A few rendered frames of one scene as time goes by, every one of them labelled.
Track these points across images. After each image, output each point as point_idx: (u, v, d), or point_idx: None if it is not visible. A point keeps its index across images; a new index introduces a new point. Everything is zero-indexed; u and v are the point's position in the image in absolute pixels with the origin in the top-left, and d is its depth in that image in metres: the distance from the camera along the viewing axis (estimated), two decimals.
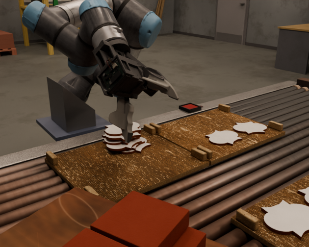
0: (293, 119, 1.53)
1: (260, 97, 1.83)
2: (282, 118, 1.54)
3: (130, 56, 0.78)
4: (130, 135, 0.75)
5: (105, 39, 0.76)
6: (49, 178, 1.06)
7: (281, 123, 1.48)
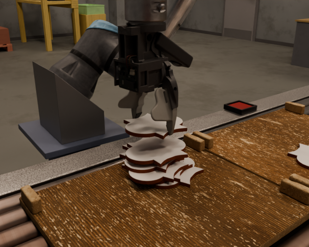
0: None
1: None
2: None
3: (161, 40, 0.63)
4: (139, 115, 0.74)
5: (137, 20, 0.59)
6: (24, 242, 0.55)
7: None
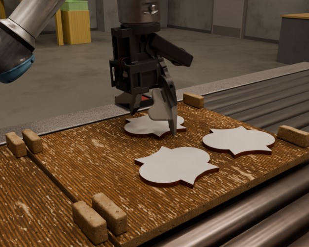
0: None
1: (260, 85, 1.09)
2: (302, 120, 0.81)
3: (155, 41, 0.63)
4: (136, 110, 0.75)
5: (128, 22, 0.59)
6: None
7: (302, 130, 0.74)
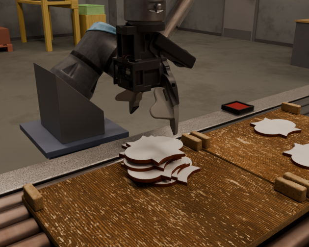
0: None
1: None
2: None
3: (159, 40, 0.63)
4: (135, 108, 0.76)
5: (134, 19, 0.60)
6: (27, 238, 0.57)
7: None
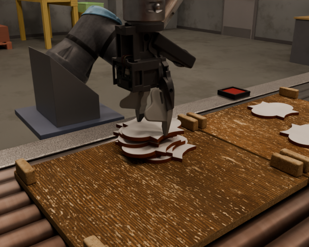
0: None
1: None
2: None
3: (159, 41, 0.63)
4: (142, 116, 0.74)
5: (132, 20, 0.60)
6: (18, 209, 0.56)
7: None
